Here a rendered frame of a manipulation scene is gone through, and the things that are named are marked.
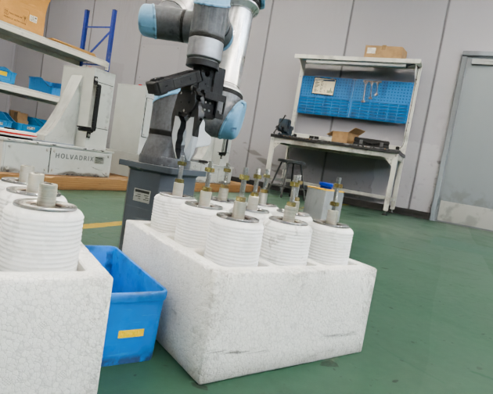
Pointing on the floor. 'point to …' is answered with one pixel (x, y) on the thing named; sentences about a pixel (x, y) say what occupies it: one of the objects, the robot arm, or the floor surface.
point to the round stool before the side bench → (286, 175)
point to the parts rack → (37, 43)
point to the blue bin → (129, 308)
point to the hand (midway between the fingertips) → (181, 152)
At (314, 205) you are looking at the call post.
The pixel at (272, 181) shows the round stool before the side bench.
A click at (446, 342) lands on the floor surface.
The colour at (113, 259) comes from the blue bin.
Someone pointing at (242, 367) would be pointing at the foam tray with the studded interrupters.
